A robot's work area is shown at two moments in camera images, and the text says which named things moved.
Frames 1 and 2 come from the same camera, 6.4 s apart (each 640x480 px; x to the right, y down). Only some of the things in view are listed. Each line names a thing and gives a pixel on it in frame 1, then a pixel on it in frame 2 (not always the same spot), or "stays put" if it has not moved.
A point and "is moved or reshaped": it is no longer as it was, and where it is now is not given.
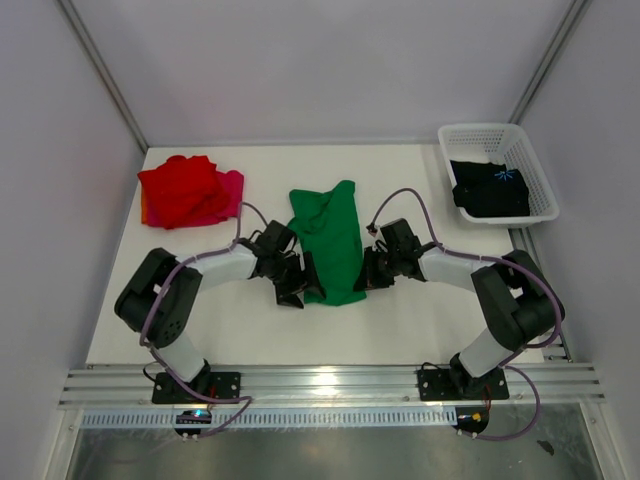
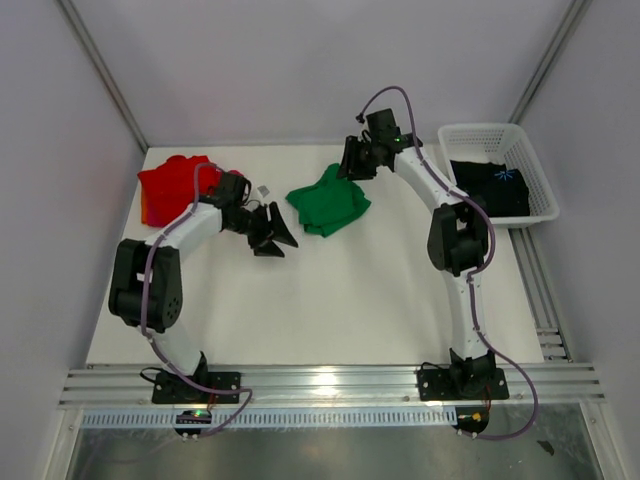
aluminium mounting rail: [328, 387] stays put
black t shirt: [485, 189] stays put
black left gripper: [305, 277] → [279, 230]
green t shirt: [327, 227] is moved or reshaped
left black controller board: [192, 417] stays put
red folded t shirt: [183, 191] stays put
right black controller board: [472, 418] stays put
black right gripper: [369, 278] → [349, 159]
